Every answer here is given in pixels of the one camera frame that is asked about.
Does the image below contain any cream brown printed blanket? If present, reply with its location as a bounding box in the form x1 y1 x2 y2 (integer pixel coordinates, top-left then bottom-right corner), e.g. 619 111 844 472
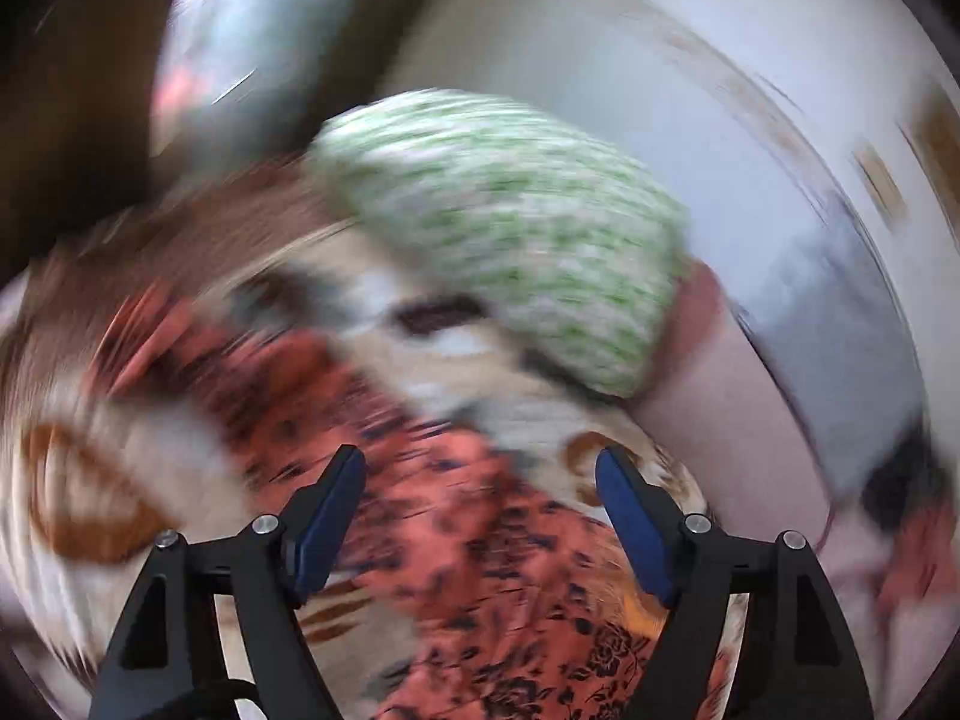
0 187 751 720

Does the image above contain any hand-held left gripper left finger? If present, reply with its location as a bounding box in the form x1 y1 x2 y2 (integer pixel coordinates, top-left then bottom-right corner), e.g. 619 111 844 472
88 444 368 720

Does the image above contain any orange floral cloth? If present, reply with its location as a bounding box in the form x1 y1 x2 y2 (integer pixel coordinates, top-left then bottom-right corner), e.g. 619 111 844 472
97 292 743 720

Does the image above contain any pink pillow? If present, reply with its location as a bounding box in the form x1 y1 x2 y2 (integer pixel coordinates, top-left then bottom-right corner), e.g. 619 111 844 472
634 261 852 548

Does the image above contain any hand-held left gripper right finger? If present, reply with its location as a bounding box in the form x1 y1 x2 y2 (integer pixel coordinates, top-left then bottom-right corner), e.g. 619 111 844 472
595 445 875 720

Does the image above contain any window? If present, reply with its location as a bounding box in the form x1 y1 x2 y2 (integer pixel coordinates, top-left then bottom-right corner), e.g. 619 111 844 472
150 0 316 155

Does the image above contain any grey pillow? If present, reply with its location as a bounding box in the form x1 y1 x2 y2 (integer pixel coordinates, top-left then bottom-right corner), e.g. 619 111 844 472
739 214 927 500

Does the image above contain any green white patterned pillow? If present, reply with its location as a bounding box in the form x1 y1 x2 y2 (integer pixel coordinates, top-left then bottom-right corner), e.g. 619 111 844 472
306 88 692 398

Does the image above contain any brown wall switch plate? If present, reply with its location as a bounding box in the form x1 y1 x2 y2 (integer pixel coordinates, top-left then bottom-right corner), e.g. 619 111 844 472
904 94 960 188
855 146 905 215

